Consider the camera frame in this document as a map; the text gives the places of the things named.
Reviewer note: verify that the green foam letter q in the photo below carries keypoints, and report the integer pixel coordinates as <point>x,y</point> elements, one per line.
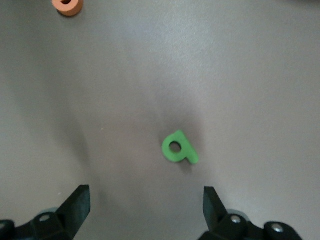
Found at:
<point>187,150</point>

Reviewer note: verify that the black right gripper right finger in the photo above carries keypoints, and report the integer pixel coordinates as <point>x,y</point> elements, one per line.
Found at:
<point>215,212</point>

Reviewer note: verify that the orange foam letter e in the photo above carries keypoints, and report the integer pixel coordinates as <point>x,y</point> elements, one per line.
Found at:
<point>73,8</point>

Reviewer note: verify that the brown table cover sheet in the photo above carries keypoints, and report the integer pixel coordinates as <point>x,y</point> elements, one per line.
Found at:
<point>237,62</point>

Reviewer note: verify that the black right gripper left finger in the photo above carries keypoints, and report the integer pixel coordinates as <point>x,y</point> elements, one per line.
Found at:
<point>75,207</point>

